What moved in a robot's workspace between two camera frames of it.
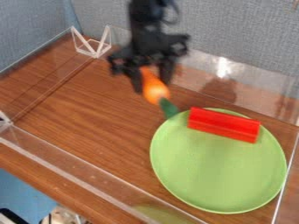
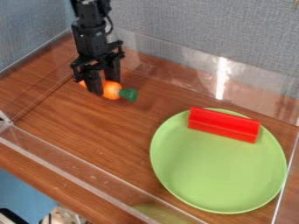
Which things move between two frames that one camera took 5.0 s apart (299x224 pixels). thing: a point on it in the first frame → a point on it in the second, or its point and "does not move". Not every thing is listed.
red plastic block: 223,124 does not move
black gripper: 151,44 → 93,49
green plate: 215,172 does not move
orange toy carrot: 156,91 → 113,90
